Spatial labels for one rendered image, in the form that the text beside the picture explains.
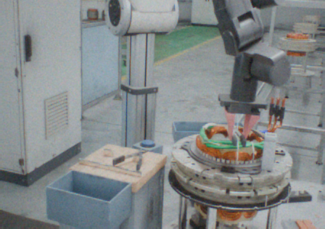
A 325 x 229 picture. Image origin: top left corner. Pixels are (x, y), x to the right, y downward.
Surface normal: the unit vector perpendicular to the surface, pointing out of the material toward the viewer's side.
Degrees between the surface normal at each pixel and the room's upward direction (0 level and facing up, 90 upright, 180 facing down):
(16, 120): 90
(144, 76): 90
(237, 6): 74
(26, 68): 90
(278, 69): 91
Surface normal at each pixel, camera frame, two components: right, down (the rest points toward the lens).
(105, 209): -0.38, 0.24
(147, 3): 0.54, 0.25
